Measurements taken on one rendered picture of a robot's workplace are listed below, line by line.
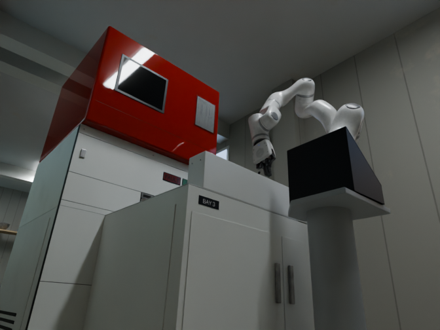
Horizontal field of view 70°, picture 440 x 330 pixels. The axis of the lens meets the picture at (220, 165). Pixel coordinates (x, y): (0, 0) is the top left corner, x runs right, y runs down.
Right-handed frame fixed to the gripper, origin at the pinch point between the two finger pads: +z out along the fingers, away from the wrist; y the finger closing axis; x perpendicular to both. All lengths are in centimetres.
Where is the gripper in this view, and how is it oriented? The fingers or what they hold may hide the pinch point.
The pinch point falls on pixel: (267, 171)
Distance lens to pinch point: 143.4
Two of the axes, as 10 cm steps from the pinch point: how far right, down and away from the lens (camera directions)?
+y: 6.7, -4.5, -5.9
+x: 7.3, 3.0, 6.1
